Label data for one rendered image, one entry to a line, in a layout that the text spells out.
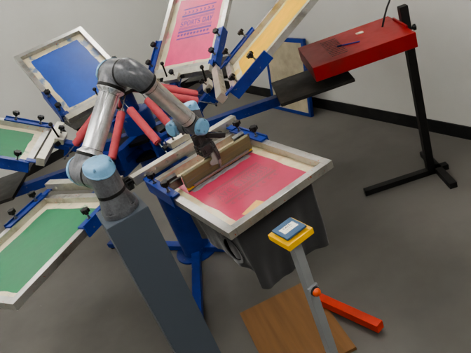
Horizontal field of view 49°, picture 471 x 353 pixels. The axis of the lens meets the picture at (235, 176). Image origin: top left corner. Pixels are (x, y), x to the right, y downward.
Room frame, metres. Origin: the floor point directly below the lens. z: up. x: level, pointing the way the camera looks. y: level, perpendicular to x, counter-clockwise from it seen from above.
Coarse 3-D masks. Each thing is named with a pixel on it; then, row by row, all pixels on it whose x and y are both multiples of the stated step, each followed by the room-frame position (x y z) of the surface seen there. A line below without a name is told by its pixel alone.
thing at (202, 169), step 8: (232, 144) 2.37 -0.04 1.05; (240, 144) 2.39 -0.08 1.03; (248, 144) 2.40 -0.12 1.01; (224, 152) 2.35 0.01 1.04; (232, 152) 2.36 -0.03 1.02; (240, 152) 2.38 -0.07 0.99; (208, 160) 2.31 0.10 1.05; (224, 160) 2.34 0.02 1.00; (192, 168) 2.28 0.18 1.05; (200, 168) 2.28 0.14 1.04; (208, 168) 2.30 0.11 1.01; (216, 168) 2.31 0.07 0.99; (184, 176) 2.24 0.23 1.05; (192, 176) 2.26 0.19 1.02; (200, 176) 2.28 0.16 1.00; (184, 184) 2.26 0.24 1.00; (192, 184) 2.25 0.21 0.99
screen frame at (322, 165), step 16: (224, 144) 2.62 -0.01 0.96; (256, 144) 2.46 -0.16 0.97; (272, 144) 2.34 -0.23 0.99; (192, 160) 2.53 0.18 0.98; (304, 160) 2.10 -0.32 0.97; (320, 160) 2.01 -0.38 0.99; (160, 176) 2.46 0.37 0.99; (304, 176) 1.93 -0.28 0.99; (288, 192) 1.87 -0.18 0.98; (192, 208) 2.03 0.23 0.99; (256, 208) 1.84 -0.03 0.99; (272, 208) 1.83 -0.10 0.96; (208, 224) 1.89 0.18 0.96; (224, 224) 1.81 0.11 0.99; (240, 224) 1.77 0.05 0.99
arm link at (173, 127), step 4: (172, 120) 2.24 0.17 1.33; (176, 120) 2.24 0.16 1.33; (168, 124) 2.23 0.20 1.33; (172, 124) 2.22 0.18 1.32; (176, 124) 2.22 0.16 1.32; (180, 124) 2.20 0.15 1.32; (168, 128) 2.23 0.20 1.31; (172, 128) 2.21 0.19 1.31; (176, 128) 2.21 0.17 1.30; (180, 128) 2.20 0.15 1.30; (168, 132) 2.24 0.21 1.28; (172, 132) 2.22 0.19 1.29; (176, 132) 2.21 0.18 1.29; (180, 132) 2.22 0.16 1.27; (184, 132) 2.19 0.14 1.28; (172, 136) 2.23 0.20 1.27; (176, 136) 2.22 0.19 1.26
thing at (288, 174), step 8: (248, 160) 2.34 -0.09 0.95; (256, 160) 2.31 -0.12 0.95; (264, 160) 2.28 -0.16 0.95; (272, 160) 2.25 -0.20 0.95; (232, 168) 2.33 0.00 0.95; (240, 168) 2.29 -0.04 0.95; (272, 168) 2.18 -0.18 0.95; (280, 168) 2.15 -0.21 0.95; (288, 168) 2.12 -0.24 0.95; (232, 176) 2.24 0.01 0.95; (280, 176) 2.07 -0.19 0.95; (288, 176) 2.05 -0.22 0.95; (296, 176) 2.02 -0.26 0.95; (264, 184) 2.06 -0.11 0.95; (272, 184) 2.03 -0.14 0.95; (280, 184) 2.01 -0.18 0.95; (288, 184) 1.98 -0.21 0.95; (264, 192) 2.00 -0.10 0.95; (272, 192) 1.97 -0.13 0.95
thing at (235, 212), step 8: (224, 176) 2.27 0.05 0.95; (208, 184) 2.26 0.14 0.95; (216, 184) 2.23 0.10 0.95; (192, 192) 2.24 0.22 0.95; (200, 192) 2.21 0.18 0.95; (208, 192) 2.18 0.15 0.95; (256, 192) 2.02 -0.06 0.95; (200, 200) 2.13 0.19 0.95; (208, 200) 2.11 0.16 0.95; (216, 200) 2.08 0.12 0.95; (240, 200) 2.00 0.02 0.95; (248, 200) 1.98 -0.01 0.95; (264, 200) 1.93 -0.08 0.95; (216, 208) 2.02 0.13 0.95; (224, 208) 1.99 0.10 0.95; (232, 208) 1.97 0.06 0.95; (240, 208) 1.94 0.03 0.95; (232, 216) 1.90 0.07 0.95; (240, 216) 1.88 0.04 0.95
